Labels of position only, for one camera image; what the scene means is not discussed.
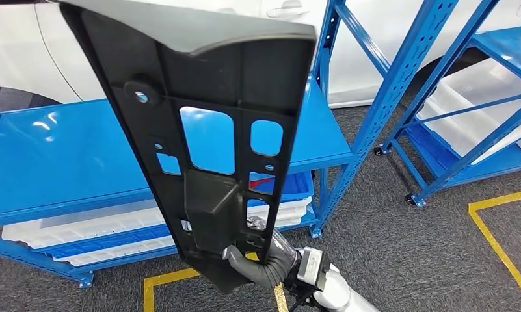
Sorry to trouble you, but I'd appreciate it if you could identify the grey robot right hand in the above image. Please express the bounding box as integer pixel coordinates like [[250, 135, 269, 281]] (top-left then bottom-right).
[[222, 216, 302, 290]]

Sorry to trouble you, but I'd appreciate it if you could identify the black plastic car panel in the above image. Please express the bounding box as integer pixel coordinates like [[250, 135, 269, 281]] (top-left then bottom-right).
[[58, 0, 318, 294]]

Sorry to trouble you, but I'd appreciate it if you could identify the blue steel shelf rack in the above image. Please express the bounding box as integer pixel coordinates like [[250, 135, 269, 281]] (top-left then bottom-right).
[[374, 0, 521, 209], [0, 0, 459, 289]]

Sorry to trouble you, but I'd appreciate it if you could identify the red object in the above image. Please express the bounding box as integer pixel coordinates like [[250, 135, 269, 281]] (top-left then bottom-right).
[[248, 173, 274, 194]]

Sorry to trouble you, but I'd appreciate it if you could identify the yellow floor tape square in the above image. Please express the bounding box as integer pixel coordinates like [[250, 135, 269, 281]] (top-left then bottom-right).
[[142, 252, 290, 312]]

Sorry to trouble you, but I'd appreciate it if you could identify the white car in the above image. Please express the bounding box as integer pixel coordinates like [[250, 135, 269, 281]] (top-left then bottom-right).
[[0, 0, 521, 109]]

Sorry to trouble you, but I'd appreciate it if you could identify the large white plastic bin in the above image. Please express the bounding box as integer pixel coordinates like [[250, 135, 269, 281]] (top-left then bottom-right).
[[416, 57, 521, 165]]

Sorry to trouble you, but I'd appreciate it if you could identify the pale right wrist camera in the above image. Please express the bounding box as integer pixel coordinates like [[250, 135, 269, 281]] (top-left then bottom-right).
[[297, 247, 331, 290]]

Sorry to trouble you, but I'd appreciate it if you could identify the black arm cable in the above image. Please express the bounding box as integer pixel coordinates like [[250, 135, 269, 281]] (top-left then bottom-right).
[[287, 292, 315, 312]]

